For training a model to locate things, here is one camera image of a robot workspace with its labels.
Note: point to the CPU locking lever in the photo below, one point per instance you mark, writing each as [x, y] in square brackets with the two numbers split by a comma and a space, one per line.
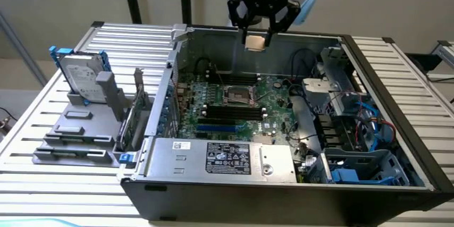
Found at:
[222, 76]
[264, 96]

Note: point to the silver power supply unit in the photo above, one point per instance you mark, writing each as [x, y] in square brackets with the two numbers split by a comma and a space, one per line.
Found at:
[220, 160]

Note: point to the RAM stick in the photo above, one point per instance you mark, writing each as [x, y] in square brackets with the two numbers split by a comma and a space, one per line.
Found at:
[77, 138]

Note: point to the graphics card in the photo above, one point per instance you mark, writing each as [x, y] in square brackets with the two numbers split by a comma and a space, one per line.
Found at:
[136, 115]

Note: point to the blue case latch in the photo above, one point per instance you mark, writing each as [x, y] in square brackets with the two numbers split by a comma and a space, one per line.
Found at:
[128, 159]

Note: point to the green motherboard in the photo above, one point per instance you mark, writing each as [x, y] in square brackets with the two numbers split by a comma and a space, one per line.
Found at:
[277, 120]

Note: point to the blue plastic drive bay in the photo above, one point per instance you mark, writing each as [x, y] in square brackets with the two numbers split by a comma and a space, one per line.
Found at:
[365, 166]

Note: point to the metal disk bay cage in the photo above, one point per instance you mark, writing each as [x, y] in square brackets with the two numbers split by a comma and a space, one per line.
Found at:
[337, 88]

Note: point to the coin cell battery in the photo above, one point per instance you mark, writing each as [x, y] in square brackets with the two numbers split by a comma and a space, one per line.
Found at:
[278, 84]

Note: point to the silver chipset heatsink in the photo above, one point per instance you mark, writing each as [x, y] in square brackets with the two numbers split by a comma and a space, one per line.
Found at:
[266, 139]

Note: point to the grey metal frame bar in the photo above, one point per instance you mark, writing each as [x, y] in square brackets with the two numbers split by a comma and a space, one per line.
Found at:
[22, 49]

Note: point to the metal slat side table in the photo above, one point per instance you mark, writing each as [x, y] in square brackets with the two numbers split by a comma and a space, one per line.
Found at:
[444, 51]

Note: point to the black box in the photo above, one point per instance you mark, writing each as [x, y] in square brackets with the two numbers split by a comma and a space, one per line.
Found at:
[424, 61]

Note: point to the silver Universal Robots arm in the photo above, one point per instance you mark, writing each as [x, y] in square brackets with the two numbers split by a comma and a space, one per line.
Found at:
[308, 3]

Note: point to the black open PC case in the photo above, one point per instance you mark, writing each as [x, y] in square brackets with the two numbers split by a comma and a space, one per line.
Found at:
[249, 200]

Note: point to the grey parts rack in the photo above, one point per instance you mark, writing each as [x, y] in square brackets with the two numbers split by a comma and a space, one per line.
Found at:
[89, 128]

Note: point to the black expansion slot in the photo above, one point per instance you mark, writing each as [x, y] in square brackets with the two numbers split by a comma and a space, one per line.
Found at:
[217, 121]

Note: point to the light blue sheet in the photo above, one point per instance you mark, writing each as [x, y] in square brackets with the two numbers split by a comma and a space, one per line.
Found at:
[33, 222]

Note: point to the square CPU chip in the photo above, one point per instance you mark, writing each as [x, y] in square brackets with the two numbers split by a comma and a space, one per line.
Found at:
[256, 43]

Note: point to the hard disk with blue bracket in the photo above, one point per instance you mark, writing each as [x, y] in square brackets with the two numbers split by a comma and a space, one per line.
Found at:
[83, 78]

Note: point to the blue expansion slot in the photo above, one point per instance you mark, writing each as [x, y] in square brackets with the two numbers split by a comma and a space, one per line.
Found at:
[217, 128]

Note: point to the CPU socket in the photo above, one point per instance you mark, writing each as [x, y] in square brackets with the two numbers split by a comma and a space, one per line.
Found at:
[238, 95]

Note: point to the black RAM slot bank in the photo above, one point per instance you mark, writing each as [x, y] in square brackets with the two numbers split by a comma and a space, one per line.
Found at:
[236, 79]
[234, 112]

